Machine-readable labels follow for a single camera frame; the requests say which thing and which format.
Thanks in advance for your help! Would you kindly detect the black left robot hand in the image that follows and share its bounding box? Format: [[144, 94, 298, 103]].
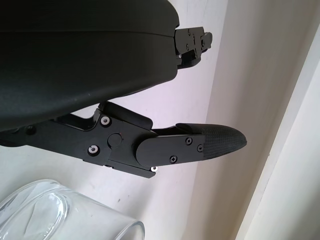
[[0, 0, 248, 180]]

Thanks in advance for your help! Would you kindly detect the clear glass cup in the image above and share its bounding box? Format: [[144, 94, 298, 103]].
[[0, 178, 146, 240]]

